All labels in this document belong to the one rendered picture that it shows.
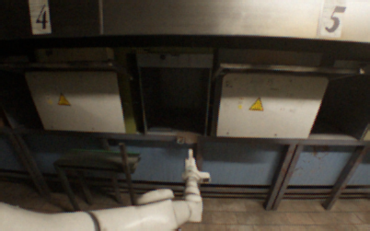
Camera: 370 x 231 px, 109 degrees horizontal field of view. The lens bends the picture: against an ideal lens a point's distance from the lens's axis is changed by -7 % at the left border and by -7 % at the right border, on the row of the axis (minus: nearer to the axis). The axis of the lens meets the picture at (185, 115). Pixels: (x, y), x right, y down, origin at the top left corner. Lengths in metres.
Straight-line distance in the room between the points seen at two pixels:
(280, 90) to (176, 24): 0.67
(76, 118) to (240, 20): 1.09
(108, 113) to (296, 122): 1.21
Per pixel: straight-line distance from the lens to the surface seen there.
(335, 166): 1.90
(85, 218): 0.28
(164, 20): 0.67
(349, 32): 0.91
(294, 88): 1.04
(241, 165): 1.42
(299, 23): 0.78
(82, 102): 1.11
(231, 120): 0.94
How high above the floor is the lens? 1.42
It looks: 23 degrees down
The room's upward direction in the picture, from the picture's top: 1 degrees clockwise
